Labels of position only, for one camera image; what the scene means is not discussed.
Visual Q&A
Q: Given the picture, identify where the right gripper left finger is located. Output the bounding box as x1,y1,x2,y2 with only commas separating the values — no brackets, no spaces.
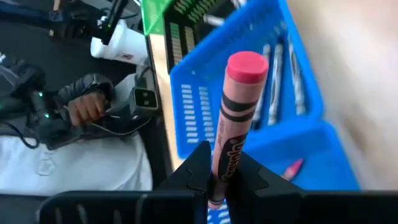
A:
37,141,212,224

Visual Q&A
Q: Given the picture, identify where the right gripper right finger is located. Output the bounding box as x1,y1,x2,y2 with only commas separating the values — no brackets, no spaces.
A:
226,152,398,224

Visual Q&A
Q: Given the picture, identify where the pink paper-wrapped crayon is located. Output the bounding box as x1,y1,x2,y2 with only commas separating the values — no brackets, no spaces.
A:
207,51,270,210
280,157,305,182

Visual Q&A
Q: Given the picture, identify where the person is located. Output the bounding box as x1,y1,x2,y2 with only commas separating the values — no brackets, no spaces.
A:
0,55,154,197

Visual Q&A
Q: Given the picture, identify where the person's hand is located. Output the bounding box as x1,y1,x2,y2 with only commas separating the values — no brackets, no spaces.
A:
67,91,108,127

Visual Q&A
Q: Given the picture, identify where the black plastic basket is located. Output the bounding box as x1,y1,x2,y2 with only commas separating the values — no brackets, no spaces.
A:
163,0,249,74

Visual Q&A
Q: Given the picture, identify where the white paper cup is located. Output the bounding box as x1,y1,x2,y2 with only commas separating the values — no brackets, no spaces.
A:
90,20,149,66

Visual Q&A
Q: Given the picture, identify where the thin black camera cable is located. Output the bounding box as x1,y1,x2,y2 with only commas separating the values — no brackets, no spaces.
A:
90,113,154,138

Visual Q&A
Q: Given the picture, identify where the grey table-level camera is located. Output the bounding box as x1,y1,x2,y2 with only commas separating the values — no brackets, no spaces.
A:
129,86,159,118

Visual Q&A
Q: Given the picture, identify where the black mounting post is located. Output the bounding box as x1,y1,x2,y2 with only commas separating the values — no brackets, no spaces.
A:
101,0,130,46

